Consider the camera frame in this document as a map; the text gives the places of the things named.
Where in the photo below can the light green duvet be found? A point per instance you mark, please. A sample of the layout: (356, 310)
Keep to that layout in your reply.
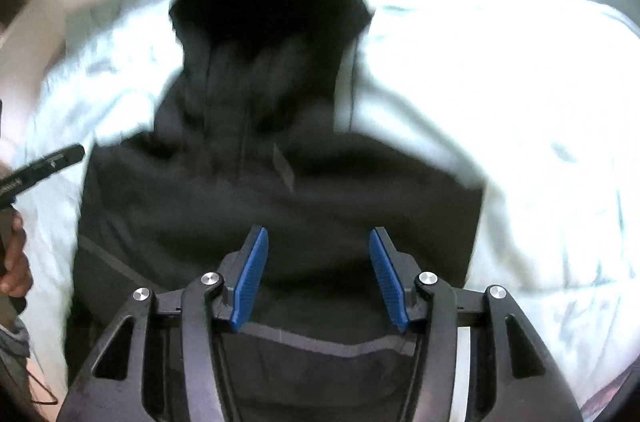
(539, 99)

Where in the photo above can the person's left hand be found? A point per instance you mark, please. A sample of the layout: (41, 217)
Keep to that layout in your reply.
(17, 281)

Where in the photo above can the grey left sleeve forearm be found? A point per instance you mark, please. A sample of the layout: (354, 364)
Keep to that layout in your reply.
(16, 400)

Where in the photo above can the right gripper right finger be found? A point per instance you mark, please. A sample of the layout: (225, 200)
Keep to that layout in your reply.
(396, 273)

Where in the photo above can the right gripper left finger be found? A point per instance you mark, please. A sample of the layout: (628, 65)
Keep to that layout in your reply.
(240, 273)

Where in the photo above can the black hooded sweatshirt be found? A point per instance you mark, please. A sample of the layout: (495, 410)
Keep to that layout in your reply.
(245, 136)

